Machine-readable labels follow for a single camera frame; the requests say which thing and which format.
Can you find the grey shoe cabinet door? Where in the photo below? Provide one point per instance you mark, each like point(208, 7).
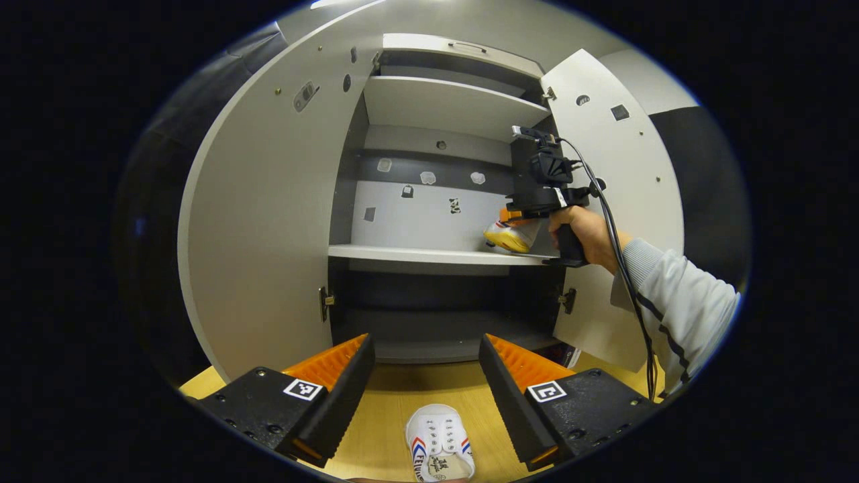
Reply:
point(268, 235)
point(631, 154)

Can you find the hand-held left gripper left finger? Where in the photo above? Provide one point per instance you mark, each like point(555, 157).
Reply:
point(349, 396)

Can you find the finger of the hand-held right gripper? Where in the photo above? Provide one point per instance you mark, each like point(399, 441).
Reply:
point(510, 216)

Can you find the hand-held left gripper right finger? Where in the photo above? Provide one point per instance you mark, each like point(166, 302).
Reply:
point(509, 402)

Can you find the grey cabinet drawer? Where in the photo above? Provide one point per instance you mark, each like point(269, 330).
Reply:
point(429, 50)

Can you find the grey shoe cabinet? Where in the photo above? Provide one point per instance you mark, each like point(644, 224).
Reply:
point(429, 255)

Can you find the ceiling light panel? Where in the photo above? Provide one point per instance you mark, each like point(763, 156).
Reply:
point(345, 4)

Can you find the white shoe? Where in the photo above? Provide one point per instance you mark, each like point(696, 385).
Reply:
point(439, 436)
point(510, 236)

